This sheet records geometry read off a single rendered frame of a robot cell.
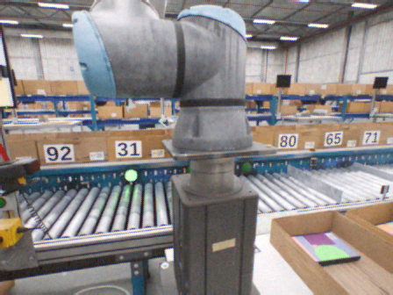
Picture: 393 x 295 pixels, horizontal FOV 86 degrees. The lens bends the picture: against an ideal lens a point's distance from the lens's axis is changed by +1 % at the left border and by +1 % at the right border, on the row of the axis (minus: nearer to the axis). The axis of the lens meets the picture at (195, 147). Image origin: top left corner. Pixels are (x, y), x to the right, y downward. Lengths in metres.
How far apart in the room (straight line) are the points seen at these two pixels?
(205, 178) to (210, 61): 0.24
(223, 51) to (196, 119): 0.14
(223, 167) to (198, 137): 0.10
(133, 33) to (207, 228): 0.40
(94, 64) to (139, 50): 0.08
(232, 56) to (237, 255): 0.44
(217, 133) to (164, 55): 0.17
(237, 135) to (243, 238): 0.24
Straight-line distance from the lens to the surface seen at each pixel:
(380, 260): 0.97
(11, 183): 0.91
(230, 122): 0.43
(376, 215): 1.22
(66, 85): 6.25
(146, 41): 0.41
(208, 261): 0.54
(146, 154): 1.44
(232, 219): 0.50
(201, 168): 0.47
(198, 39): 0.44
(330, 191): 1.44
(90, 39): 0.41
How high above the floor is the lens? 1.29
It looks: 13 degrees down
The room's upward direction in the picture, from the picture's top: straight up
